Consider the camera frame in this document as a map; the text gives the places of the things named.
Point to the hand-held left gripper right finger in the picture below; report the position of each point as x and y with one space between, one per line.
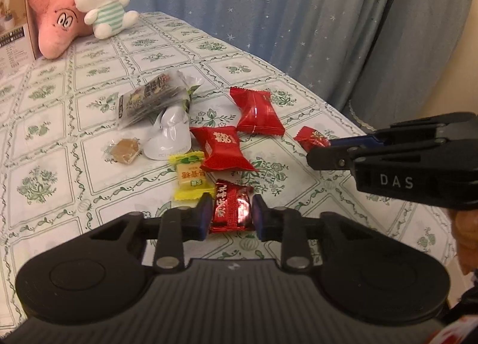
260 218

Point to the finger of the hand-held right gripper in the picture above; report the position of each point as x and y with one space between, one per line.
328 157
358 140

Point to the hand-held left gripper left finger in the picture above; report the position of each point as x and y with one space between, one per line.
203 218

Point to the small red candy packet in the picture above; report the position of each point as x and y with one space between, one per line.
312 137

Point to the shiny red foil candy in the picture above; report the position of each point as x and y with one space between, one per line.
229 209

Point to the yellow candy packet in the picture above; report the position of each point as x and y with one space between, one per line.
190 176

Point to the brown candy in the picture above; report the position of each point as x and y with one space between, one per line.
125 150

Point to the person's right hand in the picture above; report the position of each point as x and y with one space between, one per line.
466 239

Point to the grey-blue lace-trimmed curtain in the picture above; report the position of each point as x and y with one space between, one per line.
418 41

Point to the green clear snack wrapper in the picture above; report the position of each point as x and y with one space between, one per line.
192 88

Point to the dark clear snack packet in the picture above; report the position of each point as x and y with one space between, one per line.
149 99

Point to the red patterned clothing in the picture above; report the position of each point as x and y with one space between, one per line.
457 332

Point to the green floral tablecloth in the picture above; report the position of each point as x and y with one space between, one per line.
74 112

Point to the pink star plush toy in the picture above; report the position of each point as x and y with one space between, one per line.
56 26

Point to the brown printed cardboard box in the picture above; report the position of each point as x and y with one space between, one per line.
16 30

